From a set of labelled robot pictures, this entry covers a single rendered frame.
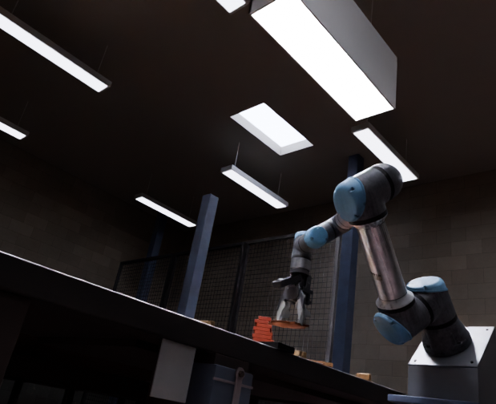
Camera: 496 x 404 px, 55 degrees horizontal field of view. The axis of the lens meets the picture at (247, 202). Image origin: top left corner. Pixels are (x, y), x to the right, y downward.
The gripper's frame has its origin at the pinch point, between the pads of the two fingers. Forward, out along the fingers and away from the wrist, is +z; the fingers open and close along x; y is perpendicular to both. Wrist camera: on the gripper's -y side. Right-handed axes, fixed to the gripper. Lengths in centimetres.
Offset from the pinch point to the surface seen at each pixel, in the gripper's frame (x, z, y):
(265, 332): 68, -12, 57
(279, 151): 335, -346, 288
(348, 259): 237, -183, 348
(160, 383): -24, 31, -63
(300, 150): 300, -340, 296
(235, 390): -26, 28, -43
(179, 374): -24, 28, -59
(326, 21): 36, -201, 35
